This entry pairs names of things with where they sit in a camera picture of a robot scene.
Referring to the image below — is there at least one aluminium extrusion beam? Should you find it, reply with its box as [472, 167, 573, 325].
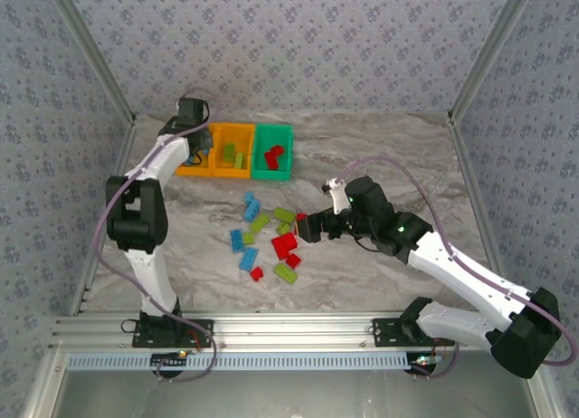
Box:
[48, 312, 543, 349]

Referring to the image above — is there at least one green plastic bin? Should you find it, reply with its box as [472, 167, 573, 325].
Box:
[251, 123, 294, 182]

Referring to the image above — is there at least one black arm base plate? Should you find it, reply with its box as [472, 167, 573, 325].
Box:
[131, 318, 214, 348]
[371, 318, 456, 348]

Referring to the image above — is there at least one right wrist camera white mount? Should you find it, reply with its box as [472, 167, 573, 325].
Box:
[321, 178, 352, 215]

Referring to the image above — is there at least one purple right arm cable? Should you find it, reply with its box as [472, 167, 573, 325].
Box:
[337, 157, 570, 381]

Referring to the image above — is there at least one aluminium table side rail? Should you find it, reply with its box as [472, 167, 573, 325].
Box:
[70, 117, 139, 318]
[447, 112, 521, 301]

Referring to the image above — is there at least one white slotted cable duct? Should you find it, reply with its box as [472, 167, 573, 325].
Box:
[66, 351, 420, 373]

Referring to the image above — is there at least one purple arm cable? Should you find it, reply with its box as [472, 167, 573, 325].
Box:
[337, 157, 570, 381]
[93, 86, 219, 385]

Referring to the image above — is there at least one aluminium frame post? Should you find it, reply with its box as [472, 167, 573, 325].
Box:
[446, 0, 540, 123]
[44, 0, 138, 126]

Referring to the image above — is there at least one grey metal panel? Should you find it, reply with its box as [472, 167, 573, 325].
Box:
[53, 367, 542, 418]

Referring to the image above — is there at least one small black controller board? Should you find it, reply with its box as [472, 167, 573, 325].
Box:
[150, 350, 189, 369]
[408, 353, 442, 375]

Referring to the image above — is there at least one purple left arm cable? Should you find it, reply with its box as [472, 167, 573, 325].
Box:
[93, 86, 219, 385]

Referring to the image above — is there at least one orange plastic bin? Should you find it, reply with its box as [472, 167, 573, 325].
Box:
[173, 121, 221, 177]
[211, 122, 257, 180]

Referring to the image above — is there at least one aluminium frame leg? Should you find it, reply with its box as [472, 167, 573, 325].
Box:
[22, 348, 70, 418]
[524, 375, 567, 418]

